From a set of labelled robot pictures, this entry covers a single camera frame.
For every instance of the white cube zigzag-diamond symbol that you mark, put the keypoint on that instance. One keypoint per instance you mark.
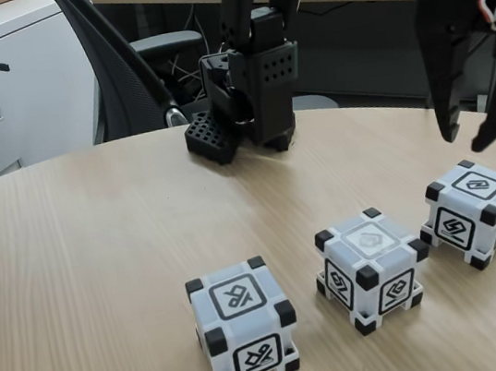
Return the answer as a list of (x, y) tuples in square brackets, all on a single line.
[(476, 184)]

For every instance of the white cube overlapping-squares symbol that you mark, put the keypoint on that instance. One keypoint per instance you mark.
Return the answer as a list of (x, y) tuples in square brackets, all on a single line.
[(369, 246)]

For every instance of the grey round disc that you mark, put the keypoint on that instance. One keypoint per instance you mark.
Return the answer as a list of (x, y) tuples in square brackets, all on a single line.
[(315, 103)]

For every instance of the white cube crossed-shape symbol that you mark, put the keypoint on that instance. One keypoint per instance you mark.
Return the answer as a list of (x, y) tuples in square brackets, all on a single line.
[(241, 298)]

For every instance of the black mesh office chair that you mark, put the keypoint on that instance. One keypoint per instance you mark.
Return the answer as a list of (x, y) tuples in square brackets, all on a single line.
[(119, 74)]

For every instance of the white filing cabinet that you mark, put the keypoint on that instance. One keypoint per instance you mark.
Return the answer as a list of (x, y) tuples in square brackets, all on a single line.
[(45, 108)]

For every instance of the black cabinet key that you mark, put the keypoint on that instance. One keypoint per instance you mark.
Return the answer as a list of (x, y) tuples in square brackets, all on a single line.
[(1, 67)]

